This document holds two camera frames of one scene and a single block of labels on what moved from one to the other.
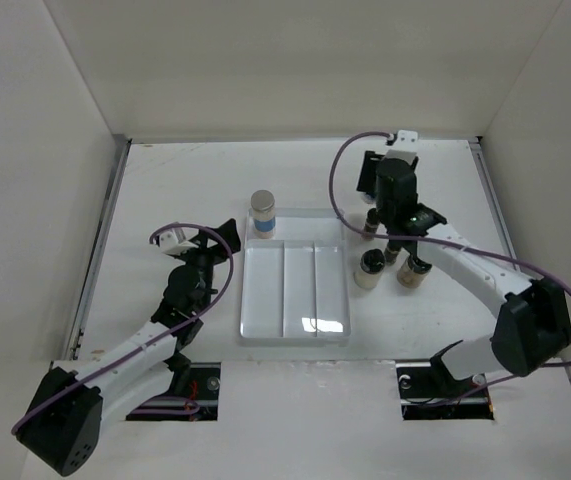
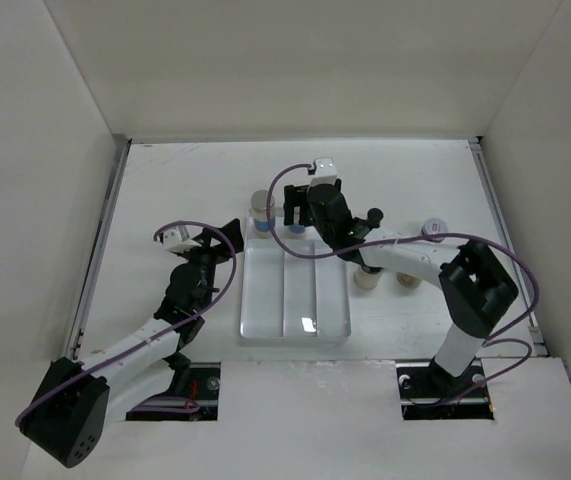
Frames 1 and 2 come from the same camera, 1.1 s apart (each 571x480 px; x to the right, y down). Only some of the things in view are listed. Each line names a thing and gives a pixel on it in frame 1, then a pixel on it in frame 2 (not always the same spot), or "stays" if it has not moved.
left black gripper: (216, 252) stays
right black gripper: (369, 172) -> (297, 196)
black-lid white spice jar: (370, 273) stays
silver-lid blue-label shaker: (263, 203) stays
